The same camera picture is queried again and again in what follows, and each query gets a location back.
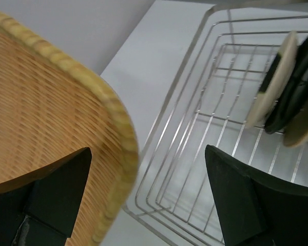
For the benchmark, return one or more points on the wire dish rack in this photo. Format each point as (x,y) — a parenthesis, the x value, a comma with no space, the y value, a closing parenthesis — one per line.
(207,104)

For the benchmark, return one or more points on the cream plate with black spot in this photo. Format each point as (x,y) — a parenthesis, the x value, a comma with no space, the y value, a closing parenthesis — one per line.
(275,80)

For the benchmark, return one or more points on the orange bamboo square plate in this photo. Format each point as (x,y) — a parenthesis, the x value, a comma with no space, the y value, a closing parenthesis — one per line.
(52,106)

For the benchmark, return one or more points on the beige bird pattern plate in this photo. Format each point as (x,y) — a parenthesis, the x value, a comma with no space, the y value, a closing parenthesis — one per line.
(296,132)

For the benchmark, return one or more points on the black round plate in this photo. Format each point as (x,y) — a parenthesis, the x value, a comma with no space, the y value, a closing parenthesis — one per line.
(294,95)

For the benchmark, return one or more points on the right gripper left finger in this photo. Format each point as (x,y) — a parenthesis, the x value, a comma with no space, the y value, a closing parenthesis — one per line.
(41,207)

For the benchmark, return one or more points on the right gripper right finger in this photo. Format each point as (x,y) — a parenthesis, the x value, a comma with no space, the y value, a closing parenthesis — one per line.
(256,208)

